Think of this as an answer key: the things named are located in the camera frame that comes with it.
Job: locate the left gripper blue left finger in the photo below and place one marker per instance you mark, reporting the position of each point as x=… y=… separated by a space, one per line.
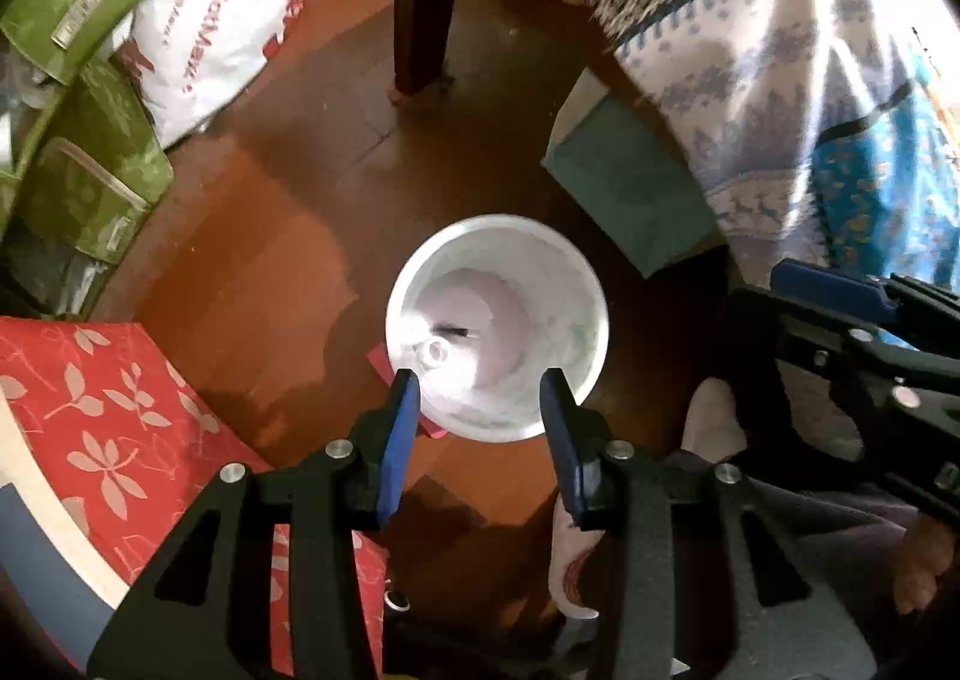
x=403 y=412

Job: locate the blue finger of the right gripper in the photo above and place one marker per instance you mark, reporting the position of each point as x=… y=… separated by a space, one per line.
x=832 y=289

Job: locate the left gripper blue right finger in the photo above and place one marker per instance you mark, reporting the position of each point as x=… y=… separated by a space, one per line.
x=560 y=416

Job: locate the white plastic trash bin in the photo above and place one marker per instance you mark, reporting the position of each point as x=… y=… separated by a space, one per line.
x=481 y=310

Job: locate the person's right hand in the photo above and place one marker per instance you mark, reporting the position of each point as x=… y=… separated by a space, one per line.
x=925 y=555

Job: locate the patchwork blue bed quilt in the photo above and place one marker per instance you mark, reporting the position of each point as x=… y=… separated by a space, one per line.
x=810 y=126

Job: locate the teal box under bed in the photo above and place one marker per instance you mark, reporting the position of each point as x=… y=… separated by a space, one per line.
x=614 y=167

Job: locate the dark wooden bed leg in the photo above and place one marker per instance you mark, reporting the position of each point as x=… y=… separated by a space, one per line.
x=421 y=32

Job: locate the white plastic shopping bag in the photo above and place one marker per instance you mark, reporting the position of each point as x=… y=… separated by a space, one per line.
x=189 y=58

